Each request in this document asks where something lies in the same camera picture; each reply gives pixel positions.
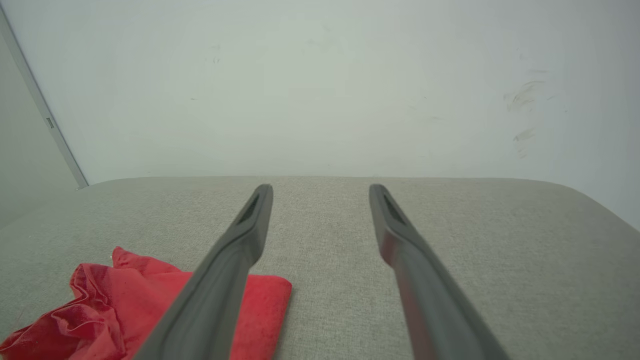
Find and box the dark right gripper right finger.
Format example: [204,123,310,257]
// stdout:
[369,183,511,360]

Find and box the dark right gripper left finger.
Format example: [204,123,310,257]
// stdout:
[132,183,274,360]

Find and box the red and white shirt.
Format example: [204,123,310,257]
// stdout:
[0,246,293,360]

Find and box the grey metal frame bar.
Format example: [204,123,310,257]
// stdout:
[0,5,90,190]

